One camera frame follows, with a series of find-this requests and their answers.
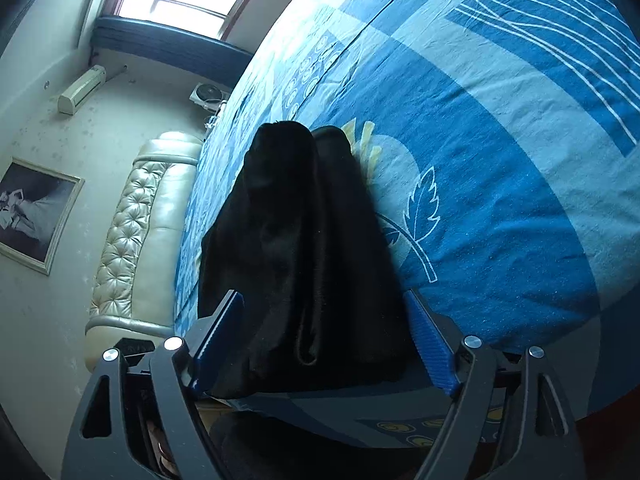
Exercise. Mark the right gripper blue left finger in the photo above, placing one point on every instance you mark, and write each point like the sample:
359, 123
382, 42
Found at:
211, 339

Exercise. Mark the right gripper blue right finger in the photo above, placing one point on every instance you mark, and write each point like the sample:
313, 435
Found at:
429, 332

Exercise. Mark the black studded pants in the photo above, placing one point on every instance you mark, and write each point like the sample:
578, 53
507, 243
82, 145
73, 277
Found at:
299, 240

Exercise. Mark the cream tufted leather headboard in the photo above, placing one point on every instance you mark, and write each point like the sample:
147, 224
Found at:
133, 294

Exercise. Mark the framed wedding photo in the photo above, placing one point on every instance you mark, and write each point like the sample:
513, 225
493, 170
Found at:
35, 204

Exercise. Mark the white desk fan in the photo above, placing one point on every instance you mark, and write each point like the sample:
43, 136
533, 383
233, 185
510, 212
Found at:
209, 97

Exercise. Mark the blue patterned bed sheet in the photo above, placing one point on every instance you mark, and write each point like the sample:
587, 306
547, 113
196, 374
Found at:
499, 142

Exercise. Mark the dark blue left curtain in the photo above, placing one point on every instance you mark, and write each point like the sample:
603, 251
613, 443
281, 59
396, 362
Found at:
210, 58

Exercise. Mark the white wall air conditioner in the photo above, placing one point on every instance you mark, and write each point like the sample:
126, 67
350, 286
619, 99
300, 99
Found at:
75, 96

